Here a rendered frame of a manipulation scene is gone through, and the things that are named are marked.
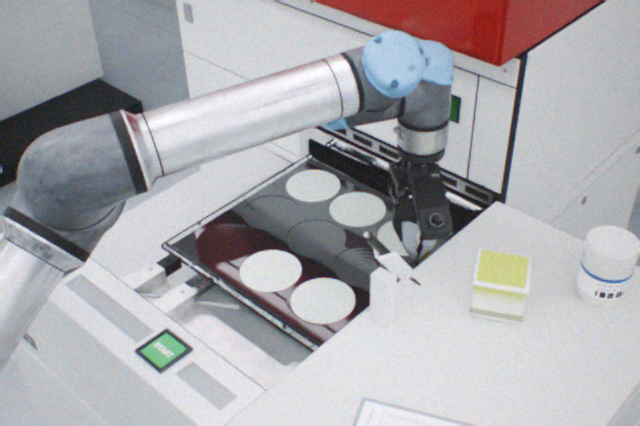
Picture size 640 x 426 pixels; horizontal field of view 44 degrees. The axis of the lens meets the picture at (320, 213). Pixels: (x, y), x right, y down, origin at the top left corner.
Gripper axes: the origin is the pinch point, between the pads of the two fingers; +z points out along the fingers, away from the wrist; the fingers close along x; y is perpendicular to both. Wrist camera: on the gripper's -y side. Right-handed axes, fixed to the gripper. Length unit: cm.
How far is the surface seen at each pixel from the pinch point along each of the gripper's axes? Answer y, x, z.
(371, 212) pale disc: 14.5, 4.4, 1.6
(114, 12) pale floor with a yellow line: 327, 77, 91
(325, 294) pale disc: -4.6, 16.0, 1.5
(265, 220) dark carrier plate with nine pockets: 15.9, 23.1, 1.7
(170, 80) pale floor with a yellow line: 243, 48, 91
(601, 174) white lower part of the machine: 32, -49, 13
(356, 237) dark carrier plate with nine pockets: 8.2, 8.4, 1.6
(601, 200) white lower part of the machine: 34, -52, 22
